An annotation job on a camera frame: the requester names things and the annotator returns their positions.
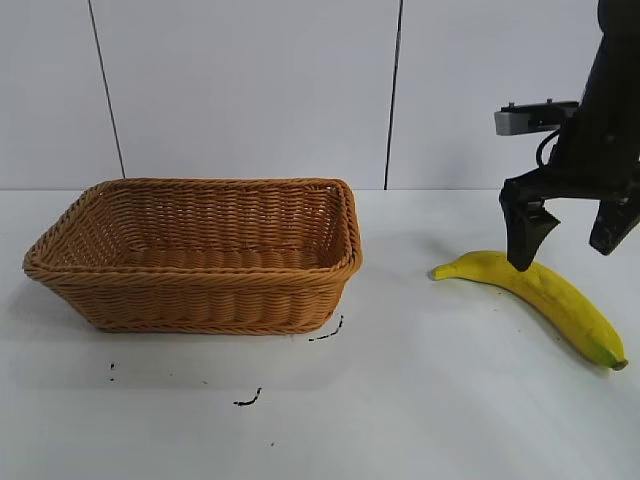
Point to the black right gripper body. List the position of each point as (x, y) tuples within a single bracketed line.
[(600, 150)]

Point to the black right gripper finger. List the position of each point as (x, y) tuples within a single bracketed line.
[(525, 235), (612, 225)]

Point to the yellow banana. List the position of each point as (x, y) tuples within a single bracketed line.
[(565, 305)]

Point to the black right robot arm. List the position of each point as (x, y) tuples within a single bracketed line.
[(622, 22)]

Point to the brown woven wicker basket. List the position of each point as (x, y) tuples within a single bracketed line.
[(200, 300)]

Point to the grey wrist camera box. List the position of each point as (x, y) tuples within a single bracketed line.
[(525, 120)]

